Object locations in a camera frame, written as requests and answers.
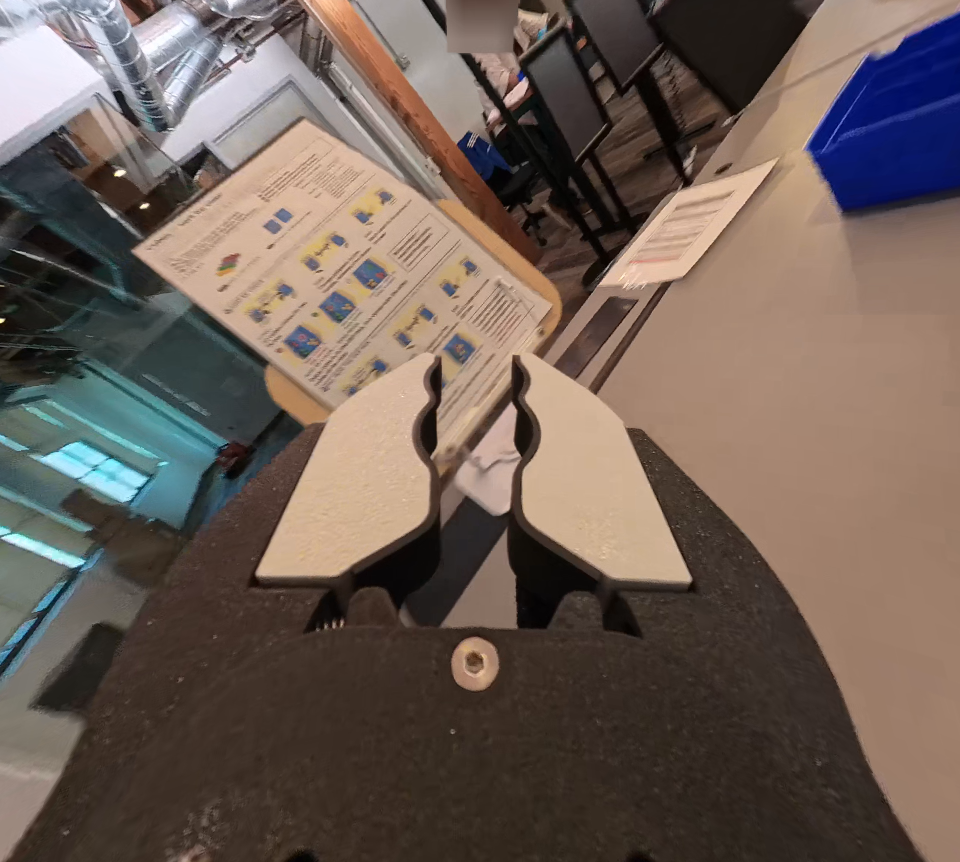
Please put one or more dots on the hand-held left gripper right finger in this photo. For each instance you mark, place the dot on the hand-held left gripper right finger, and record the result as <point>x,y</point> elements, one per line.
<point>600,495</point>

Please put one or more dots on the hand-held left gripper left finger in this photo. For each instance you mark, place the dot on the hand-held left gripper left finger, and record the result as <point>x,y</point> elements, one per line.
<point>352,487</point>

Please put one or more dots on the blue plastic bin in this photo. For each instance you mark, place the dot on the blue plastic bin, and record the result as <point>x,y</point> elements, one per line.
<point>892,142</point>

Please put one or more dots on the white stand base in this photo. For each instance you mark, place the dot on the white stand base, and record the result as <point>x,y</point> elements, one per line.
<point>487,472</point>

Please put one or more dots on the red floor machine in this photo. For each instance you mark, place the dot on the red floor machine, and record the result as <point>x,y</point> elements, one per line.
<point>234,459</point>

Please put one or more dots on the black desk inlay plate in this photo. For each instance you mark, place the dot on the black desk inlay plate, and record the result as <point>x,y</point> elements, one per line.
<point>600,337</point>

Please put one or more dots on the wooden display board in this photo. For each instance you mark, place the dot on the wooden display board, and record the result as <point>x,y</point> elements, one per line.
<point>540,292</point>

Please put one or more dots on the printed instruction sheet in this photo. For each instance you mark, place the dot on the printed instruction sheet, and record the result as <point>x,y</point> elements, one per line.
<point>337,262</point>

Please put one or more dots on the cardboard box stack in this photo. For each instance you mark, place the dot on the cardboard box stack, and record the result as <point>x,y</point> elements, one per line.
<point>112,517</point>

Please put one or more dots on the small grid window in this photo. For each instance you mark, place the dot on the small grid window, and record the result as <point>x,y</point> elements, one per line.
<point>97,465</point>

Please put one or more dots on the paper in plastic sleeve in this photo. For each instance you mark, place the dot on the paper in plastic sleeve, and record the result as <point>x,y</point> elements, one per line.
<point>690,225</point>

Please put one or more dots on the black office chair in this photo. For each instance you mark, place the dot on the black office chair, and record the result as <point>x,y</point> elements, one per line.
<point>525,195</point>

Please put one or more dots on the blue jacket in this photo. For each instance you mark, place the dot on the blue jacket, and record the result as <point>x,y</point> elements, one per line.
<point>484,154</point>

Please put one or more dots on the black display on stand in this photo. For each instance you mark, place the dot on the black display on stand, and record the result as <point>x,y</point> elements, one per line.
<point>566,97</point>
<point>615,22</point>

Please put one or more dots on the wooden column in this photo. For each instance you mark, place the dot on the wooden column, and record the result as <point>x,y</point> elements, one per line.
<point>360,52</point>

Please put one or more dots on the black mesh chair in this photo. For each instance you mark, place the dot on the black mesh chair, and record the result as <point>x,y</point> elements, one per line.
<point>727,22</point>

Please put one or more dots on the round silver duct pipes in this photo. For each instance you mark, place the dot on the round silver duct pipes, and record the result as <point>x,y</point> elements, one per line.
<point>112,15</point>

